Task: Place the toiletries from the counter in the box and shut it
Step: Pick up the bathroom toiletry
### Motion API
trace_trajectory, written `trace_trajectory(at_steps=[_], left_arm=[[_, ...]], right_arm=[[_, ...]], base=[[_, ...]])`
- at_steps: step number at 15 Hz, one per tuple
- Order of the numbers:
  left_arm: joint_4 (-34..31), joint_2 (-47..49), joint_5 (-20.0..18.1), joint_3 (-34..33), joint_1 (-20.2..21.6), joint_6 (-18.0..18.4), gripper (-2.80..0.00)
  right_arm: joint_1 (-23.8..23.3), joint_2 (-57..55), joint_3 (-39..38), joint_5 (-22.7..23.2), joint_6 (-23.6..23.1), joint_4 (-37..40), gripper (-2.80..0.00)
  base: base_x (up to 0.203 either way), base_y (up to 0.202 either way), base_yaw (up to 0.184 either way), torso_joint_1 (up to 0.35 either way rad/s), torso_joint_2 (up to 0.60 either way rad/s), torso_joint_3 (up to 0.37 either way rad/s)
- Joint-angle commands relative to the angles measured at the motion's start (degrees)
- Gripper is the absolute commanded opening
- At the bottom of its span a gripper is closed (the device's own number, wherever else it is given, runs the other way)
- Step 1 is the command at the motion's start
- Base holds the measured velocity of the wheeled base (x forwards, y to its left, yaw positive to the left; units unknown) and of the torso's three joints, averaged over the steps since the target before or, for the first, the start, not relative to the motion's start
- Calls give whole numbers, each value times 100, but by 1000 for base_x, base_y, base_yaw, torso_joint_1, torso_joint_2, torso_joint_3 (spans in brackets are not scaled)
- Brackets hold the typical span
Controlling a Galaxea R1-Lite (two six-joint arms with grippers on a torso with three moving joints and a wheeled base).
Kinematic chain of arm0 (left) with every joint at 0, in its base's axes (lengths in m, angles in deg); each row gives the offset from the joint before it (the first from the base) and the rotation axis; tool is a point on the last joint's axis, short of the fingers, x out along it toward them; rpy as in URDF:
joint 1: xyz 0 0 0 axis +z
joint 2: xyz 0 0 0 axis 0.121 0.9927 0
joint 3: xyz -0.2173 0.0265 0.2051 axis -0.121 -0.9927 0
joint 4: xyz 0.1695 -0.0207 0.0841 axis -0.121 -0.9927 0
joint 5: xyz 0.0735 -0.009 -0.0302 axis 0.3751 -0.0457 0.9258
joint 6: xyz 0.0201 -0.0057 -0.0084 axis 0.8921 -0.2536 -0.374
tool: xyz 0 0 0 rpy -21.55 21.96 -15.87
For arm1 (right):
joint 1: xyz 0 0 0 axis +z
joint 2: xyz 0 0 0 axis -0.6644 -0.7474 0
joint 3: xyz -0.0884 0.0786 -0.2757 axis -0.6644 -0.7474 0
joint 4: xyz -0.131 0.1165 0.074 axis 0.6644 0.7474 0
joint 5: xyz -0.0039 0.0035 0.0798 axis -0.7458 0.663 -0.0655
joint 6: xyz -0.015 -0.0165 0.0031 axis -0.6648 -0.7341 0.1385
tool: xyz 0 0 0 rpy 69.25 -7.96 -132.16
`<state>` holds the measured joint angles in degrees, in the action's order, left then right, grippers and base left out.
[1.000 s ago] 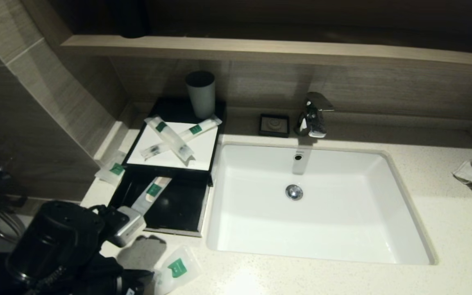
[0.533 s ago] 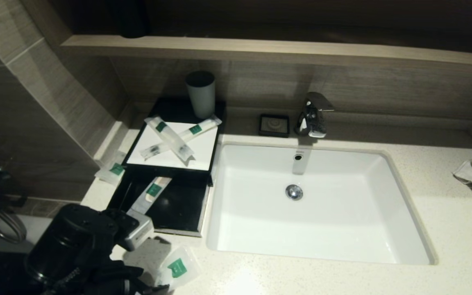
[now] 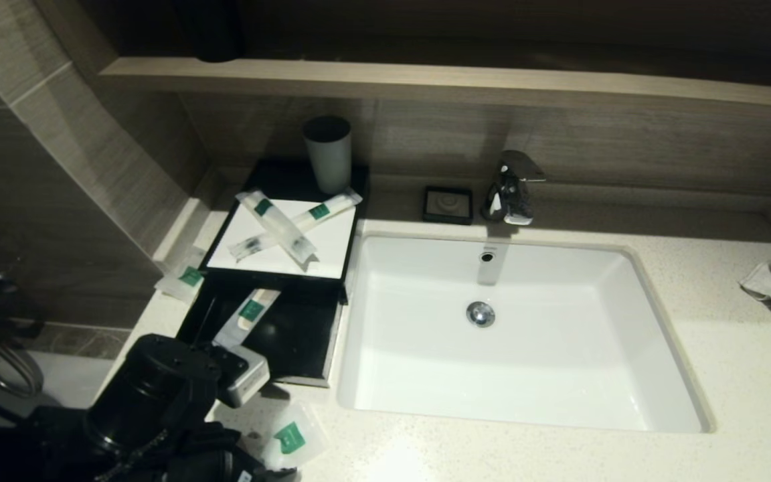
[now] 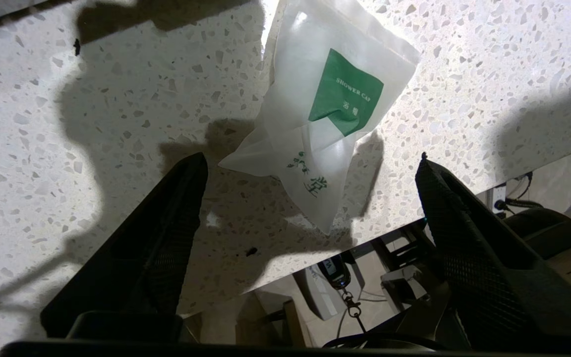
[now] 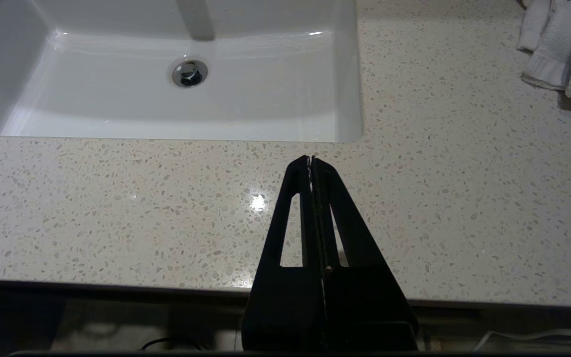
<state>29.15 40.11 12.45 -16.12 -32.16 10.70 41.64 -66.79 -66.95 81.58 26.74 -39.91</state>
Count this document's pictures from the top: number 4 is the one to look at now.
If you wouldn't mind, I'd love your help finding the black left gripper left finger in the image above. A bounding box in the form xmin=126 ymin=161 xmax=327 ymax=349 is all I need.
xmin=40 ymin=152 xmax=210 ymax=340

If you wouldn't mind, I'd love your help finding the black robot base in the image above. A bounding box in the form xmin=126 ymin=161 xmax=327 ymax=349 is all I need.
xmin=503 ymin=204 xmax=571 ymax=259

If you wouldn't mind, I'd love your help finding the shower cap sachet green label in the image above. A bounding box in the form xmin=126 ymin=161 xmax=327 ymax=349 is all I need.
xmin=217 ymin=0 xmax=421 ymax=236

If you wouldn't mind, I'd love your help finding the metal carabiner clip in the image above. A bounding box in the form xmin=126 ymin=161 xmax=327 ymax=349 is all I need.
xmin=342 ymin=290 xmax=366 ymax=319

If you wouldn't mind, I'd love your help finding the white power strip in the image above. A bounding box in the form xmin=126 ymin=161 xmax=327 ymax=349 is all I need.
xmin=486 ymin=182 xmax=510 ymax=219

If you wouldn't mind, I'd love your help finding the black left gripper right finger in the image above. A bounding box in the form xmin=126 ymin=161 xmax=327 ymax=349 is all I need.
xmin=413 ymin=152 xmax=571 ymax=350

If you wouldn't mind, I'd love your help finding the black key fob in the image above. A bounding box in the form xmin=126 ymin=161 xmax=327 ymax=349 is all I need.
xmin=317 ymin=255 xmax=352 ymax=291

